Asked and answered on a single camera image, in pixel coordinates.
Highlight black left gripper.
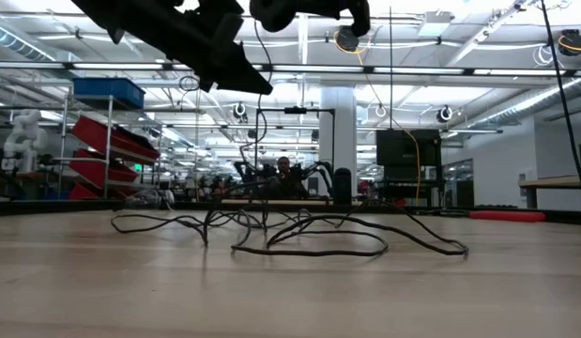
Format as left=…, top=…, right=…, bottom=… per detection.
left=71, top=0, right=275, bottom=95

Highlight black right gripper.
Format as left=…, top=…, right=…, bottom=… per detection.
left=313, top=0, right=372, bottom=38

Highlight thin black cord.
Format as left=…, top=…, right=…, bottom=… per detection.
left=110, top=18, right=470, bottom=258

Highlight long ceiling light strip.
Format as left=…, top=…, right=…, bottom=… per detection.
left=0, top=59, right=581, bottom=79

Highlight person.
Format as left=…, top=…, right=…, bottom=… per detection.
left=266, top=156, right=313, bottom=199

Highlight blue storage bin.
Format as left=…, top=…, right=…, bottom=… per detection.
left=72, top=77, right=146, bottom=110

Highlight white building column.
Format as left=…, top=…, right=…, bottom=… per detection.
left=317, top=85, right=359, bottom=197

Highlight red storage bin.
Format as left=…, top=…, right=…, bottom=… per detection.
left=68, top=148, right=140, bottom=185
left=67, top=182, right=103, bottom=201
left=71, top=115, right=161, bottom=163

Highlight black monitor cabinet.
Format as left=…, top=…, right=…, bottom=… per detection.
left=375, top=128, right=444, bottom=201

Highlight black cylindrical stand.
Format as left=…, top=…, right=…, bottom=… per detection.
left=332, top=166, right=354, bottom=206

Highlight thin black slanted pole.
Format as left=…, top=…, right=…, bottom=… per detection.
left=539, top=0, right=581, bottom=211

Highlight black background machine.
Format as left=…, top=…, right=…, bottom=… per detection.
left=0, top=148, right=28, bottom=203

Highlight wooden top desk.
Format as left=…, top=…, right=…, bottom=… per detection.
left=518, top=174, right=581, bottom=211

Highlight black background station frame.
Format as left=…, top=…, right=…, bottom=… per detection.
left=253, top=106, right=337, bottom=204

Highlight black hanging cable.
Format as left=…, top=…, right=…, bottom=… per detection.
left=389, top=4, right=394, bottom=131

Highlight silver wire shelf rack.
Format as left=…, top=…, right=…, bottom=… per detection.
left=56, top=93, right=165, bottom=201

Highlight yellow hanging cable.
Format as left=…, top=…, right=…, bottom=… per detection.
left=392, top=119, right=422, bottom=202

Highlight black aluminium table frame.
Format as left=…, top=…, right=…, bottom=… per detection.
left=0, top=197, right=581, bottom=225

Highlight silver ventilation duct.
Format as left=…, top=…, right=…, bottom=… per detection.
left=0, top=21, right=56, bottom=62

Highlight red-handled pliers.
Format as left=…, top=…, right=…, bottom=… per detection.
left=414, top=207, right=548, bottom=223

